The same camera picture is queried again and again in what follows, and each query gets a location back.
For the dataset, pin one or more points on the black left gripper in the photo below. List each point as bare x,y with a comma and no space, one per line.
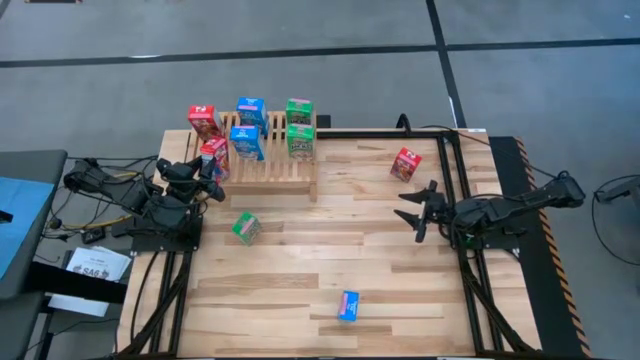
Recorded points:
180,175

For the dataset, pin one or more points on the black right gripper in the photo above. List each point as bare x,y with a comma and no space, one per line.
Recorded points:
442,212

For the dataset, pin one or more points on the blue Rice Krispies cereal box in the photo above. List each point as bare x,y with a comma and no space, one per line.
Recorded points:
348,305
247,143
252,111

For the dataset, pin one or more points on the green Apple Jacks cereal box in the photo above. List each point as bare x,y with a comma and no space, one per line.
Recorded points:
300,142
246,228
299,111

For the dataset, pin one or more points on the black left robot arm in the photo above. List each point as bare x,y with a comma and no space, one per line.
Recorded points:
130,192

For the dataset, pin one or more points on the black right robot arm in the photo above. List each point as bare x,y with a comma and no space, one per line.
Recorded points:
525,200

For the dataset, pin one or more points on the wooden slatted shelf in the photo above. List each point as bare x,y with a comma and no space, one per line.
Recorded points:
280,175

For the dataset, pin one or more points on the black power brick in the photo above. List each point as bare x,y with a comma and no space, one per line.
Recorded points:
93,236

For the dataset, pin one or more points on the black hazard-striped floor mat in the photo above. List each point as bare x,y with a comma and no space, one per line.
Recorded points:
540,280

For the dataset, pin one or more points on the white printed paper sheet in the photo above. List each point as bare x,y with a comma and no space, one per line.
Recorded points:
95,262

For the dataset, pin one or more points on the black bench bar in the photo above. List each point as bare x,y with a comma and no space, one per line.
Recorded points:
75,285

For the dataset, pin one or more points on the grey side table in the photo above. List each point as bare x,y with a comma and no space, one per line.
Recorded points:
30,162

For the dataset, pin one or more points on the plain white paper sheet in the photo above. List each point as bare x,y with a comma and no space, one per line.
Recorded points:
75,305

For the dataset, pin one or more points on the grey floor stand foot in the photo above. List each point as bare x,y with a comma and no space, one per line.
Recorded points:
620,189

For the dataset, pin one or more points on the blue table pad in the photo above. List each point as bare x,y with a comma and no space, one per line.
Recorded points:
20,235

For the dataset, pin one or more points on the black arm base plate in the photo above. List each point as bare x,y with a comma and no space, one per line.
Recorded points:
150,245
505,243

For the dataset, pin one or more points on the black aluminium rig frame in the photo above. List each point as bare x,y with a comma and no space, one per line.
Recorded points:
380,134

